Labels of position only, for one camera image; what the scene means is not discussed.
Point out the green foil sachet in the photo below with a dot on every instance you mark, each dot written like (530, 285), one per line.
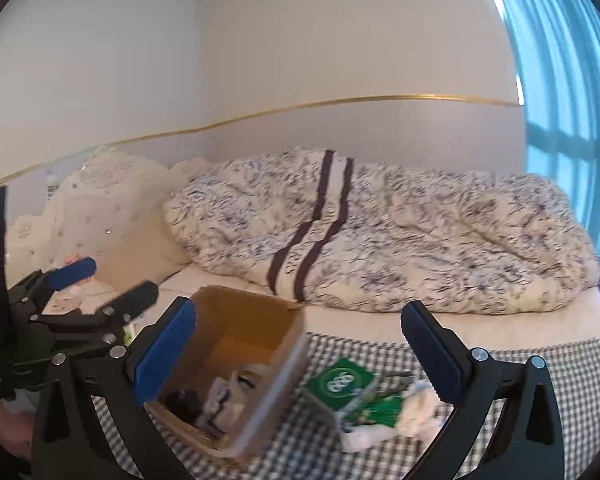
(382, 410)

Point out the white tufted headboard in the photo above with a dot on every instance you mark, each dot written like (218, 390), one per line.
(90, 212)

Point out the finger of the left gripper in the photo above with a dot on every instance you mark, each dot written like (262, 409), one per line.
(115, 313)
(40, 285)

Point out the blue window curtain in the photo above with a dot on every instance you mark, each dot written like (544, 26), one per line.
(556, 48)

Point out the beige pillow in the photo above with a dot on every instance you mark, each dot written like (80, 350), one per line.
(148, 253)

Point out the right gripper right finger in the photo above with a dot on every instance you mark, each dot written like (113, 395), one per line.
(527, 440)

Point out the green 999 medicine box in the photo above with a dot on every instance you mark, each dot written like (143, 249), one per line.
(341, 388)

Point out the white crumpled tissue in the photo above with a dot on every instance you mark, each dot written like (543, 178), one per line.
(418, 421)

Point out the floral patterned duvet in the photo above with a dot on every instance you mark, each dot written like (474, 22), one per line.
(317, 227)

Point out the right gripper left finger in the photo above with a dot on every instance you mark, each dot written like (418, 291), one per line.
(68, 439)

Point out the brown cardboard box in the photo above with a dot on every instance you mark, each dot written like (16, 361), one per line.
(236, 329)

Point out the white mattress sheet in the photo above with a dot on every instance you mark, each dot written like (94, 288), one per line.
(579, 321)

